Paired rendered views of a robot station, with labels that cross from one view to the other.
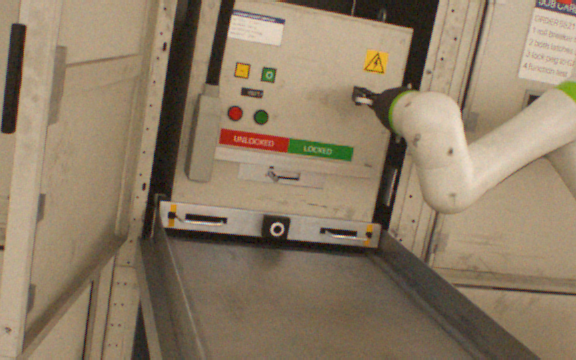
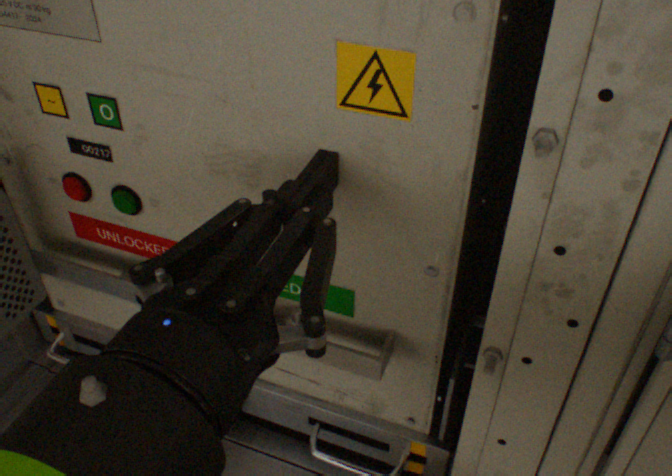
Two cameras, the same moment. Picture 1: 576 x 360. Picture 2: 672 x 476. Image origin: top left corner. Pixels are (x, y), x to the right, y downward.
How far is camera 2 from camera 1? 1.39 m
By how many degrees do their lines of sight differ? 44
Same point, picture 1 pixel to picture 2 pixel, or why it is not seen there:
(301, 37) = (140, 14)
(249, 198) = not seen: hidden behind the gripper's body
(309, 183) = not seen: hidden behind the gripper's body
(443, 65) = (613, 120)
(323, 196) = (306, 365)
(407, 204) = (493, 453)
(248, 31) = (20, 6)
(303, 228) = (273, 408)
